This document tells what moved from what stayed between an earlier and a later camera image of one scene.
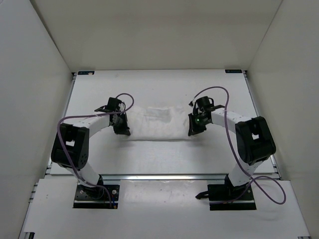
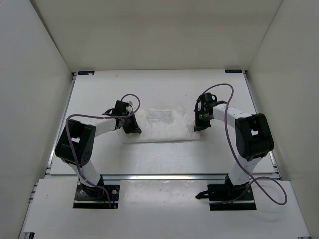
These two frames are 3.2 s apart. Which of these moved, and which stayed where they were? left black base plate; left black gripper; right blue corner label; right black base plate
Moved: left black gripper
Stayed: right blue corner label; left black base plate; right black base plate
